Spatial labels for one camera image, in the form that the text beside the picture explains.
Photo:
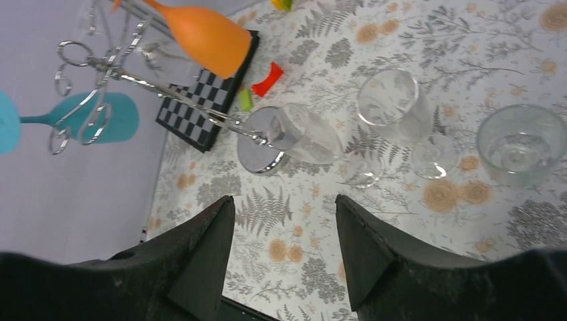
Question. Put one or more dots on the blue wine glass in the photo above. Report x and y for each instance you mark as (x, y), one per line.
(82, 117)

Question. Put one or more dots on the orange wine glass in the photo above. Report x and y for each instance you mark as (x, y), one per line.
(208, 37)

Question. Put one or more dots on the ribbed clear tumbler glass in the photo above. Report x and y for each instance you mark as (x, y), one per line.
(521, 145)

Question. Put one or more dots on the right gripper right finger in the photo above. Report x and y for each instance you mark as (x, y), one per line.
(392, 275)

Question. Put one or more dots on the floral tablecloth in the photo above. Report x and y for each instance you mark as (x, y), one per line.
(471, 58)

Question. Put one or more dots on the green small block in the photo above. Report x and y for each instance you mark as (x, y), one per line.
(246, 100)

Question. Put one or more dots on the red white block toy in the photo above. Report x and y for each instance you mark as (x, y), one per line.
(283, 5)

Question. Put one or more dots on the chrome wine glass rack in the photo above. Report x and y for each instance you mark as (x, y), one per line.
(258, 157)

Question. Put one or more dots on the clear wine glass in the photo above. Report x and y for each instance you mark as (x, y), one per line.
(305, 135)
(392, 103)

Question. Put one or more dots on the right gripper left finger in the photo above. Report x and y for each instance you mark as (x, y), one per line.
(178, 275)

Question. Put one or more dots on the black white checkerboard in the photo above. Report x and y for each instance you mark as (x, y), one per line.
(210, 91)

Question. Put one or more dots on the red curved block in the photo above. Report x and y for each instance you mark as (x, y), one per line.
(262, 88)

